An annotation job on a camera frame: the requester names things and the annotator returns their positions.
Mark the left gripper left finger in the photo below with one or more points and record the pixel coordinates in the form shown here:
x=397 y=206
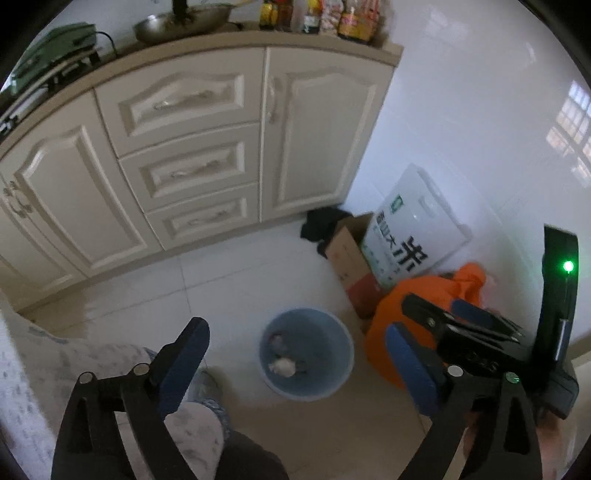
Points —
x=89 y=445

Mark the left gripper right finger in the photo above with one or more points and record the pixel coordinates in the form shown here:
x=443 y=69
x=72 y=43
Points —
x=505 y=444

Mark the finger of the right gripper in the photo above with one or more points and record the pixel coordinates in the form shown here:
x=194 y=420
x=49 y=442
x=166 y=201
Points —
x=436 y=319
x=485 y=319

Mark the white tissue ball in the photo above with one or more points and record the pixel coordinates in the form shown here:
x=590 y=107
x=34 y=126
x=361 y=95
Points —
x=283 y=367

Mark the blue trash bin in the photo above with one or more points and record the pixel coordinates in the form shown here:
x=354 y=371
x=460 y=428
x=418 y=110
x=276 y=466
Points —
x=318 y=342

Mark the person right hand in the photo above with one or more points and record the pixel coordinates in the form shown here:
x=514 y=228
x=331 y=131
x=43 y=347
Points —
x=551 y=442

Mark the white rice bag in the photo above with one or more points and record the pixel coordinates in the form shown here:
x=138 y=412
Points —
x=412 y=231

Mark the person leg and slipper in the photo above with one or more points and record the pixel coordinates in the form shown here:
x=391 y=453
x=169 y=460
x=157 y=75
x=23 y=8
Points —
x=202 y=433

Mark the cardboard box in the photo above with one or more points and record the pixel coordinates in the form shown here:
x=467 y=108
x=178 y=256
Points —
x=346 y=257

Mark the black cloth on floor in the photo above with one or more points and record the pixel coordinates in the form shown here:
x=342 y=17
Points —
x=320 y=225

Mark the condiment bottles group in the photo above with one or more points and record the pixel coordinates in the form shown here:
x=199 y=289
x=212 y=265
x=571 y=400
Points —
x=356 y=21

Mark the lower cream cabinets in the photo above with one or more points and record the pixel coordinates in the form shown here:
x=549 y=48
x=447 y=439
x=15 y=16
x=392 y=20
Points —
x=180 y=143

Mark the black gas stove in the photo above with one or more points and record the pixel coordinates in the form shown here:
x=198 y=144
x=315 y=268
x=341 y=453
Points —
x=43 y=88

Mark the green electric cooker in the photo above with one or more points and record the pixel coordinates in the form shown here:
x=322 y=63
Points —
x=57 y=45

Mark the steel wok pan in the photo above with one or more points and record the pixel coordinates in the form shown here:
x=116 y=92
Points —
x=181 y=22

